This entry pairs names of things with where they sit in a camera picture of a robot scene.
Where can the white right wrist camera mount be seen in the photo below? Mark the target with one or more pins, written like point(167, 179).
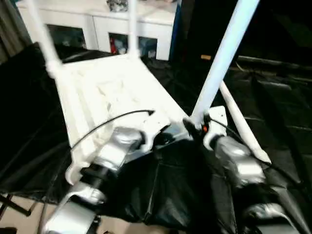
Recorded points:
point(217, 117)

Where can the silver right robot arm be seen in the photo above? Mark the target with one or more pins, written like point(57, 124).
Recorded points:
point(239, 156)

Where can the white plastic table top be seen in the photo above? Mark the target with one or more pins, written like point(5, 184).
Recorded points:
point(109, 85)

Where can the blue upright panel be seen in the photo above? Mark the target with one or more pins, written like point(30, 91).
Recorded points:
point(176, 31)

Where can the white plastic table leg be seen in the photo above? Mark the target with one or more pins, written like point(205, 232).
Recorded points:
point(133, 29)
point(243, 126)
point(219, 61)
point(46, 41)

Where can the black case with yellow label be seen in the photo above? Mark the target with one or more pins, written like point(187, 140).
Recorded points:
point(205, 36)

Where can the black long bar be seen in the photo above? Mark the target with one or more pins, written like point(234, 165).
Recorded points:
point(273, 62)

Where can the white cabinet with glass doors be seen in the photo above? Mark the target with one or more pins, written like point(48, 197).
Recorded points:
point(97, 22)

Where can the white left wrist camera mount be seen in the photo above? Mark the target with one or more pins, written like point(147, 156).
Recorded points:
point(151, 126)

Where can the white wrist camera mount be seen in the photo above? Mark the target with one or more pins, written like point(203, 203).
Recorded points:
point(151, 126)
point(217, 117)

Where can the dark crumpled bag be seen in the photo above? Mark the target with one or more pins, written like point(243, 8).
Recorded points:
point(118, 5)

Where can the grey curtain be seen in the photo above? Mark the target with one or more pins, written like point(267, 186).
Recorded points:
point(11, 31)

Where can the black plastic mat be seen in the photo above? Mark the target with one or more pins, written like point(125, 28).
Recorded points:
point(170, 182)

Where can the black metal stand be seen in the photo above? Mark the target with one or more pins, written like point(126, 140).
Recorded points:
point(14, 204)

